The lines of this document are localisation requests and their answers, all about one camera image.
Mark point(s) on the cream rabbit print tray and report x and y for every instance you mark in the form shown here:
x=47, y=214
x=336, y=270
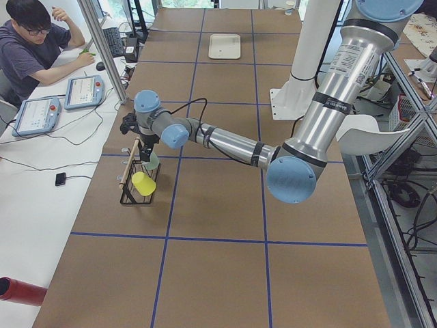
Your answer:
x=224, y=46

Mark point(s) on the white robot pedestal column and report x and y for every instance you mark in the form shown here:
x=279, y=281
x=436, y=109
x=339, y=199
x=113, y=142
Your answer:
x=320, y=18

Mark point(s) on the black box on desk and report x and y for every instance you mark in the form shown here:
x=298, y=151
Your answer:
x=131, y=50

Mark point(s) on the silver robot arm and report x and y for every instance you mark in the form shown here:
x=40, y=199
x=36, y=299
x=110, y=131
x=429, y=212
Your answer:
x=370, y=29

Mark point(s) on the seated person in grey shirt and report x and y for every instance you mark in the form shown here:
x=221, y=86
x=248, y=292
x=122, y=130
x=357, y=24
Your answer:
x=32, y=40

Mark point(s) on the black computer mouse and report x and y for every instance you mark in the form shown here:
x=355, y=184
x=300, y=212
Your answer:
x=100, y=66

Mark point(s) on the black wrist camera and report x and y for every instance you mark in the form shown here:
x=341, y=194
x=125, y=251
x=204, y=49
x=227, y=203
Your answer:
x=129, y=124

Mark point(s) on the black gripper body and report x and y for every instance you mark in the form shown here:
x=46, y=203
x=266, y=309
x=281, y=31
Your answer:
x=149, y=140

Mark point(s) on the small black device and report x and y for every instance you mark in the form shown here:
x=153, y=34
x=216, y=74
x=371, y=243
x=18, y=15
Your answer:
x=60, y=179

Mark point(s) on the red cylinder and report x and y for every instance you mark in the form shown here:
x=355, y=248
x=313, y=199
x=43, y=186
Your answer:
x=16, y=291

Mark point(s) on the grey aluminium frame post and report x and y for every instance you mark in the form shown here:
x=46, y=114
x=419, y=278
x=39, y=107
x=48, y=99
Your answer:
x=97, y=35

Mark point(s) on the near blue teach pendant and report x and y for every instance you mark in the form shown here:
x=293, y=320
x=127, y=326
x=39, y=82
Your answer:
x=37, y=116

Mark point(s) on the blue teach pendant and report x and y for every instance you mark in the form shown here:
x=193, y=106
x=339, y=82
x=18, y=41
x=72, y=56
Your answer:
x=84, y=92
x=37, y=116

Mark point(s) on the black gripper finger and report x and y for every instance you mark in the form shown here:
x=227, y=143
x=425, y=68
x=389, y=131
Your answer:
x=145, y=155

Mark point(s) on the black keyboard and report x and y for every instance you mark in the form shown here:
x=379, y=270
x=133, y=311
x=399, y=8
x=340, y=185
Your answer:
x=114, y=41

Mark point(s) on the yellow-green plastic cup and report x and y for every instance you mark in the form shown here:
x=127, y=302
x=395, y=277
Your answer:
x=143, y=183

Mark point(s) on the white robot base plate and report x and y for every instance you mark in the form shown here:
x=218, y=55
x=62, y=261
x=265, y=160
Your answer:
x=285, y=105

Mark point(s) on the pale green plastic cup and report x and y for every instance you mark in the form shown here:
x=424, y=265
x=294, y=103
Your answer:
x=153, y=163

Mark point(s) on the far blue teach pendant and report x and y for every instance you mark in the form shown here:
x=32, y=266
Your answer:
x=84, y=92

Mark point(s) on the black wire cup rack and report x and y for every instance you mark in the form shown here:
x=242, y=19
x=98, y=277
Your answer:
x=130, y=196

